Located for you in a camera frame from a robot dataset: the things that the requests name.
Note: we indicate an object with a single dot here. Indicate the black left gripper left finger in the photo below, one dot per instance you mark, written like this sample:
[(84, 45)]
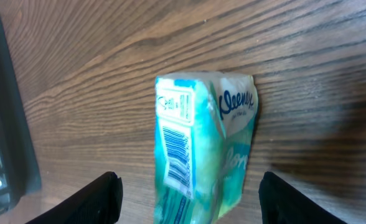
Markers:
[(98, 202)]

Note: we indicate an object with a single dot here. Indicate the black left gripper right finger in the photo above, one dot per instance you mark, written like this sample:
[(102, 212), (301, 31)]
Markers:
[(282, 203)]

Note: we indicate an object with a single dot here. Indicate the teal Kleenex tissue pack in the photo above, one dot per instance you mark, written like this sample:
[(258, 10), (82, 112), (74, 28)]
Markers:
[(203, 133)]

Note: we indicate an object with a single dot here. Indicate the grey plastic mesh basket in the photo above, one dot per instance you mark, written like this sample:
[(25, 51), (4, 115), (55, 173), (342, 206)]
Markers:
[(19, 170)]

